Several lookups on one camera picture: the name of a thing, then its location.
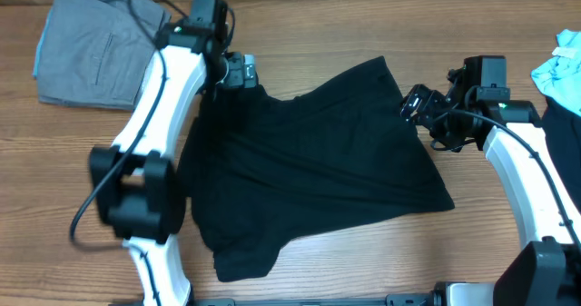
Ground black Sydrogen t-shirt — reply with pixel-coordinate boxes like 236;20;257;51
178;57;454;282

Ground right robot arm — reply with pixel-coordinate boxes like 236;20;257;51
387;55;580;306

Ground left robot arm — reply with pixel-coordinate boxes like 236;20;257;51
79;0;258;305

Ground light blue shirt right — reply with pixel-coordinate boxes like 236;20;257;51
531;29;580;115

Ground black garment at right edge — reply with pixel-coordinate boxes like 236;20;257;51
542;97;581;210

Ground folded grey trousers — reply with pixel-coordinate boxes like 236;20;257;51
35;0;171;110

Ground folded light blue garment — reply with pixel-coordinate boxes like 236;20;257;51
32;24;47;79

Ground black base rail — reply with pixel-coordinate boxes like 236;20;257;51
108;292;441;306

